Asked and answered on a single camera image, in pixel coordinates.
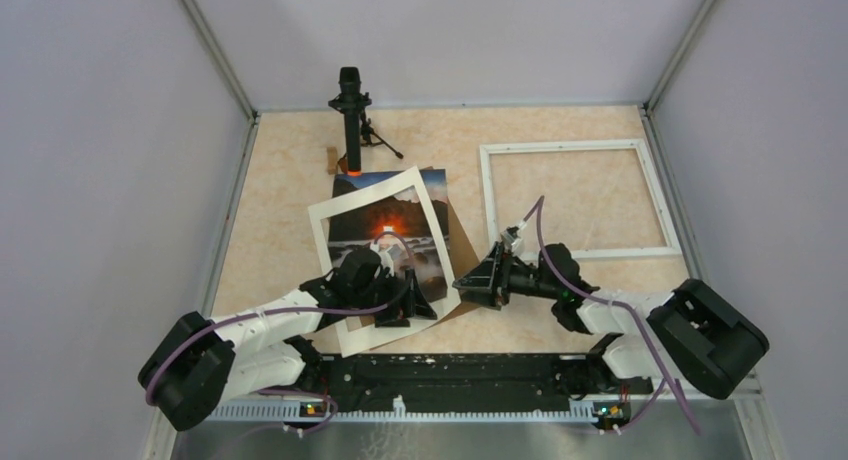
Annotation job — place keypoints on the small wooden block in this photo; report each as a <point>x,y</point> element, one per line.
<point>332,160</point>

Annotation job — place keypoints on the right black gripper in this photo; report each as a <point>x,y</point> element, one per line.
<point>488,283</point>

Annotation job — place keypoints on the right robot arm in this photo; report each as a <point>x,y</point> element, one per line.
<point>690,333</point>

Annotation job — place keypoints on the white picture frame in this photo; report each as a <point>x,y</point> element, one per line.
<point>672,246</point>

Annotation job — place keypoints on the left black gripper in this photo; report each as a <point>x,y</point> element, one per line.
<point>411,304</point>

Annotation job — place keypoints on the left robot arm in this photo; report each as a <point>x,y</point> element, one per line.
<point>203,362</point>

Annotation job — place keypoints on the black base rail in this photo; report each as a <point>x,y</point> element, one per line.
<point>467,385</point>

